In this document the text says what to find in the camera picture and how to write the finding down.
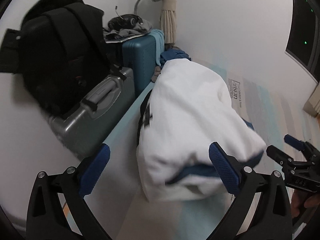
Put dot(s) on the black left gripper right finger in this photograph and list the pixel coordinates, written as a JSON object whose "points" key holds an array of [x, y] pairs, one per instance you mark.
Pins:
{"points": [[272, 217]]}

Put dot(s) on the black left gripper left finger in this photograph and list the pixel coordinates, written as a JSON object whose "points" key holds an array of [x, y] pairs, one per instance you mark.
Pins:
{"points": [[57, 209]]}

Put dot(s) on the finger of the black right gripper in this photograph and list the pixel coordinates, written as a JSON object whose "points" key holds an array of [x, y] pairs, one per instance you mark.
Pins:
{"points": [[279, 156], [298, 144]]}

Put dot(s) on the blue and white hooded jacket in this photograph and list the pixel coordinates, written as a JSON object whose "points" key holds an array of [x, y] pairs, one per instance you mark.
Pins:
{"points": [[187, 110]]}

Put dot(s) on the black clothes pile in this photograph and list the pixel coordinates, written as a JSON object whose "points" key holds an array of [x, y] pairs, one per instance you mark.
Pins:
{"points": [[61, 54]]}

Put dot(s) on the person's right hand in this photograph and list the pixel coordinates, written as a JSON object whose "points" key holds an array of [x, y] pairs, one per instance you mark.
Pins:
{"points": [[299, 198]]}

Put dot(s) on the grey hard suitcase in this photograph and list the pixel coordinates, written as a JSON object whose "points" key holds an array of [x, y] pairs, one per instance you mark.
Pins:
{"points": [[100, 110]]}

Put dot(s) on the dark window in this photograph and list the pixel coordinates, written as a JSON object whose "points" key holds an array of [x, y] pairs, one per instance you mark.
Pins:
{"points": [[303, 43]]}

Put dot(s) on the dark blue folded garment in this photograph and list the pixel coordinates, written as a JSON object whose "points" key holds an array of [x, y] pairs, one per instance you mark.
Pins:
{"points": [[172, 54]]}

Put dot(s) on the light blue towel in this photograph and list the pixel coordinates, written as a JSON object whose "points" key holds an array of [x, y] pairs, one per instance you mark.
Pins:
{"points": [[158, 35]]}

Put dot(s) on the teal hard suitcase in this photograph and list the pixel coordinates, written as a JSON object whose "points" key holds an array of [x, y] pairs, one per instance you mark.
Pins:
{"points": [[139, 54]]}

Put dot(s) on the beige curtain left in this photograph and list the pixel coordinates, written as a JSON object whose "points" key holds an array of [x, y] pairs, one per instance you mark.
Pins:
{"points": [[168, 21]]}

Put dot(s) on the grey cloth on suitcase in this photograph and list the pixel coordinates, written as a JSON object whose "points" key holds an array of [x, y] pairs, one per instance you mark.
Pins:
{"points": [[141, 28]]}

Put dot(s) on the black headphones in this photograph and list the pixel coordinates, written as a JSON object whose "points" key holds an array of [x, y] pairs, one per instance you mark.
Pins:
{"points": [[126, 21]]}

